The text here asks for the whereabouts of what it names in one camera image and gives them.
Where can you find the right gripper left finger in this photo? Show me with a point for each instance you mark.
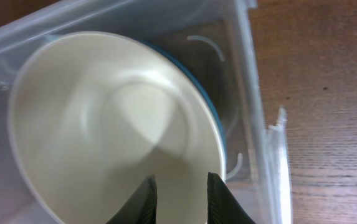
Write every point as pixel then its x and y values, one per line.
pixel 141 207

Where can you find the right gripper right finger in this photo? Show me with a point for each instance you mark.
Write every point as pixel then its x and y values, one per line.
pixel 222 207

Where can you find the blue bowl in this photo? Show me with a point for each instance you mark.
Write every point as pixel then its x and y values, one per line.
pixel 199 87

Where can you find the cream bowl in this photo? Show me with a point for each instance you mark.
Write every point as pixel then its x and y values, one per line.
pixel 92 114

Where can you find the clear plastic container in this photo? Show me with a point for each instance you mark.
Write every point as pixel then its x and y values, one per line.
pixel 213 39

